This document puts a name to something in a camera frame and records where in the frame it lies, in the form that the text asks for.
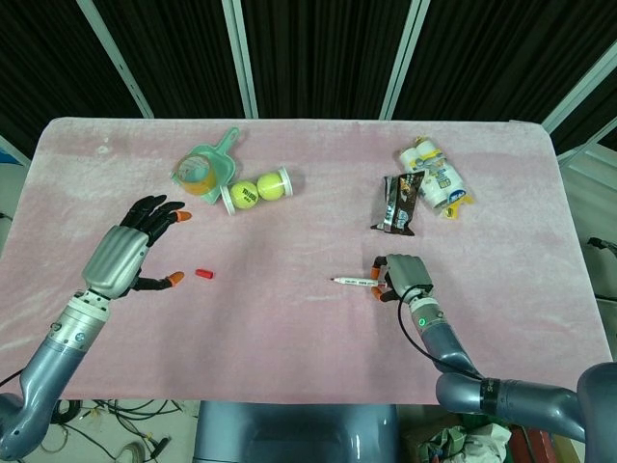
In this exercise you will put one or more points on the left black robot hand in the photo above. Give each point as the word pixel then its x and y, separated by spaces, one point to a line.
pixel 113 260

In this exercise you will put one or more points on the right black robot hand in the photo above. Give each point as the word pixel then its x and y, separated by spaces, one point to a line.
pixel 407 272

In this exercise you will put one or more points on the white marker pen body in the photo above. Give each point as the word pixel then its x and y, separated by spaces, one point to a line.
pixel 354 280

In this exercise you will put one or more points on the red pen cap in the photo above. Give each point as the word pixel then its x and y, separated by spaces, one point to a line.
pixel 205 274

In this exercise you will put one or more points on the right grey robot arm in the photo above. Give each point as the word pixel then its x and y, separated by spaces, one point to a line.
pixel 530 395

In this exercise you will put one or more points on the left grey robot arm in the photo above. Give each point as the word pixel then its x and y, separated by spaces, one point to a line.
pixel 62 337

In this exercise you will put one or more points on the dark brown snack wrapper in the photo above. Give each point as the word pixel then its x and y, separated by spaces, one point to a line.
pixel 397 207

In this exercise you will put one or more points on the yellow packing tape roll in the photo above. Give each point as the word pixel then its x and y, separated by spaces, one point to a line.
pixel 202 181

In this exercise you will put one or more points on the clear plastic ball tube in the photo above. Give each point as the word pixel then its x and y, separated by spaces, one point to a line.
pixel 225 198

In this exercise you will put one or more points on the pink fuzzy table cloth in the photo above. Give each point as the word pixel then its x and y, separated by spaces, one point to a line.
pixel 289 337

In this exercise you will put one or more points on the yellow tennis ball with print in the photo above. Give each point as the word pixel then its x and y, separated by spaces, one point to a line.
pixel 244 195

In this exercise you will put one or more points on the green plastic dustpan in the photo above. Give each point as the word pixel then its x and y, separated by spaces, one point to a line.
pixel 227 166

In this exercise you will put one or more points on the plain yellow tennis ball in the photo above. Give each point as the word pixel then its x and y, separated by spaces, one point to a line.
pixel 271 187

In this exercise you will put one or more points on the crumpled white plastic bag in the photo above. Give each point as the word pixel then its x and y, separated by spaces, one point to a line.
pixel 463 441

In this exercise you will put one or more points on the grey blue robot torso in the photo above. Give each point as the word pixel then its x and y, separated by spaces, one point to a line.
pixel 289 429

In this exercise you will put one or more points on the black angled plug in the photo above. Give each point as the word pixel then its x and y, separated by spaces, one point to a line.
pixel 602 243

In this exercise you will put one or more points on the black pleated curtain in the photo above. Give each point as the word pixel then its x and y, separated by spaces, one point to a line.
pixel 328 48

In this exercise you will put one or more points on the white frame post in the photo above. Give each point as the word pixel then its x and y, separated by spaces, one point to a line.
pixel 405 58
pixel 578 94
pixel 115 58
pixel 241 58

